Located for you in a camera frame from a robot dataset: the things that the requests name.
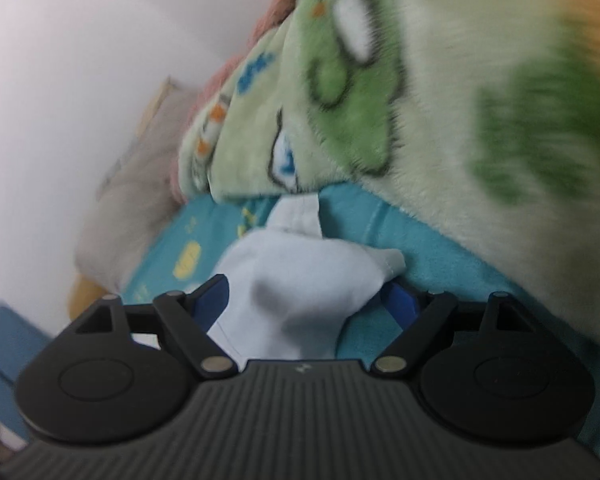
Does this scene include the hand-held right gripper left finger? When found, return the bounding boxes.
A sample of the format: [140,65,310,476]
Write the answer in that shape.
[75,274,238,380]

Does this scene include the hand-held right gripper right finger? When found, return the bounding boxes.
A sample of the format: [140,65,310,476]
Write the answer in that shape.
[371,282,536,380]

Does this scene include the white shirt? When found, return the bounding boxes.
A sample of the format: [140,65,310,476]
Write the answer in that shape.
[207,194,407,361]

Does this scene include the grey pillow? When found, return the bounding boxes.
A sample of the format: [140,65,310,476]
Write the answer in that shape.
[75,77,201,286]

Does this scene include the yellow headboard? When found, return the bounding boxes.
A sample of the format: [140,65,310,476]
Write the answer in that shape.
[67,272,126,321]

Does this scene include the green printed blanket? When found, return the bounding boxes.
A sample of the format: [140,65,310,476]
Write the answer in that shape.
[177,0,600,356]

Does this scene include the blue covered chair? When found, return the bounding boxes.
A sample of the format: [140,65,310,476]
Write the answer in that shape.
[0,302,51,441]

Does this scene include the pink fluffy blanket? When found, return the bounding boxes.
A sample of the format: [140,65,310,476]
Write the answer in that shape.
[167,0,321,196]

